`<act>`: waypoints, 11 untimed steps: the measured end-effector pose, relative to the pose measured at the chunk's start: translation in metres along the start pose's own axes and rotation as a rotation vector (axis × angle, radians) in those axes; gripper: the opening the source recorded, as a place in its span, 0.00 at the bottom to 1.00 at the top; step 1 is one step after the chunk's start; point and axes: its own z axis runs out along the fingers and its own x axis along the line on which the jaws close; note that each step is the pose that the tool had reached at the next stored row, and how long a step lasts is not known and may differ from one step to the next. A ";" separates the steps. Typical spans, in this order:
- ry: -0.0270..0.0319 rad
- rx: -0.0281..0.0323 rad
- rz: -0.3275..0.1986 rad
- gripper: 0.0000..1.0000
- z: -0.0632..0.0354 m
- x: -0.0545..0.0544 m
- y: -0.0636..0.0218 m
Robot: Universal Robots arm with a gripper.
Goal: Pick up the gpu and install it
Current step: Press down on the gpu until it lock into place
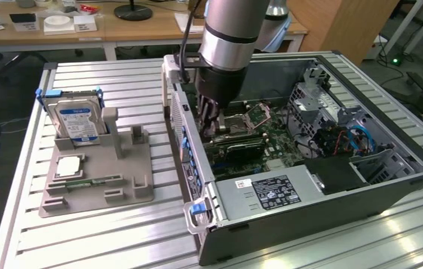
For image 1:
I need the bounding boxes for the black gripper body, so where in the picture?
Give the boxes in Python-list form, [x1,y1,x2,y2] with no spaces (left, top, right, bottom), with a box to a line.
[195,66,249,109]

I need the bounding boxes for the graphics card with black fan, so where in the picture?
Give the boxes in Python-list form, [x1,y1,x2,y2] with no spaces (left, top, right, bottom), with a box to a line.
[204,135,268,164]

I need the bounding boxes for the CPU socket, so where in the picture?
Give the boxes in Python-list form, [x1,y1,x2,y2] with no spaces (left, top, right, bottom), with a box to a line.
[225,113,263,136]

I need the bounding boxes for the RAM stick with white label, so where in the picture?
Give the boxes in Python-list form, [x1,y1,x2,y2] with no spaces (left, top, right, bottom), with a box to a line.
[213,132,265,142]

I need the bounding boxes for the metal socket cover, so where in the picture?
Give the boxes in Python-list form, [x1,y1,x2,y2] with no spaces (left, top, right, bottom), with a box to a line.
[247,102,272,128]

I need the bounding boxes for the green motherboard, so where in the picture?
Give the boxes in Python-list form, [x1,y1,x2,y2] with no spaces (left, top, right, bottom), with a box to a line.
[191,94,309,182]

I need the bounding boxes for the white paper stack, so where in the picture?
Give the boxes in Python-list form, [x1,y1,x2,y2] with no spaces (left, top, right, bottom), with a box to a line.
[175,11,207,34]

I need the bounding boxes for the metal drive cage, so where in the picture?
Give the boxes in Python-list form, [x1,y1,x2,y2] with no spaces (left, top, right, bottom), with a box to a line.
[289,81,347,132]

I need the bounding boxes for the grey parts rack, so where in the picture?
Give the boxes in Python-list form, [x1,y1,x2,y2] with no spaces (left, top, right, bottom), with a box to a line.
[39,106,156,219]

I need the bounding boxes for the grey power supply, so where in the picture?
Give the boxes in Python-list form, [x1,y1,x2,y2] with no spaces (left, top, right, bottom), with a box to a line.
[211,164,327,222]

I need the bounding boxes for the wooden desk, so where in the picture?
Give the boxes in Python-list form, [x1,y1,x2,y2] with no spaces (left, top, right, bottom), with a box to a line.
[0,0,309,54]

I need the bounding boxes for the hard disk in blue caddy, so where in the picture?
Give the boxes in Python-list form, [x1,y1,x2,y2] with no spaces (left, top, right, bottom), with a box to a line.
[35,86,107,146]

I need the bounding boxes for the black round lamp base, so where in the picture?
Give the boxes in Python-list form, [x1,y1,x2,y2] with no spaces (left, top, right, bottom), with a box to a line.
[113,0,155,22]

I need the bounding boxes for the green RAM stick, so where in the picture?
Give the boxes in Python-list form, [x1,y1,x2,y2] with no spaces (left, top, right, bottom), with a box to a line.
[67,176,121,188]

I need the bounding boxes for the silver CPU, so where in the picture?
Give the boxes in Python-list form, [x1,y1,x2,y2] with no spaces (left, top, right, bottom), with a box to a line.
[56,157,84,178]

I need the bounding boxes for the plain white box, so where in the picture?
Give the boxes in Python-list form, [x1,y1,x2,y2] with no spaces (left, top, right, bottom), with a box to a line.
[72,14,96,33]

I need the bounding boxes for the wooden cabinet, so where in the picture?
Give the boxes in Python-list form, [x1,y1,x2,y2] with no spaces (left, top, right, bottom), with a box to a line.
[292,0,401,65]

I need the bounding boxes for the black open PC case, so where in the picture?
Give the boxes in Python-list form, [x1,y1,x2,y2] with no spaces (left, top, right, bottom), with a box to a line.
[161,54,423,267]

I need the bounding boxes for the metal disk bay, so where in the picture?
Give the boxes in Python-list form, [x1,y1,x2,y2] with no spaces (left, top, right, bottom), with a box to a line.
[348,148,417,184]

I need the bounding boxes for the white round holder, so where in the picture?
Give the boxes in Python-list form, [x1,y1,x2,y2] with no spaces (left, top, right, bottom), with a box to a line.
[43,15,76,36]

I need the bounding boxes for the white box with black top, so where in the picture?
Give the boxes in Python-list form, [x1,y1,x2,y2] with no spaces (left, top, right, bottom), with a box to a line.
[8,13,40,32]

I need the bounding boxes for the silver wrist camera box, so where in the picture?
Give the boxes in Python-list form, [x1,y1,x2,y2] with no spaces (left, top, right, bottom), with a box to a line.
[163,53,201,84]

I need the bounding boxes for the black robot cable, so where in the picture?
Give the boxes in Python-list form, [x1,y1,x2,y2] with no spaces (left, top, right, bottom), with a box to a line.
[179,0,205,84]

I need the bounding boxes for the blue disk wire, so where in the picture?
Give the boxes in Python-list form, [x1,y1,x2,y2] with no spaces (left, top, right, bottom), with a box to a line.
[347,126,379,154]

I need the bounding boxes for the white table frame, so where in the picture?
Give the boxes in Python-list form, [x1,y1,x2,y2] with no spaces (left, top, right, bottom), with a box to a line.
[383,0,423,76]

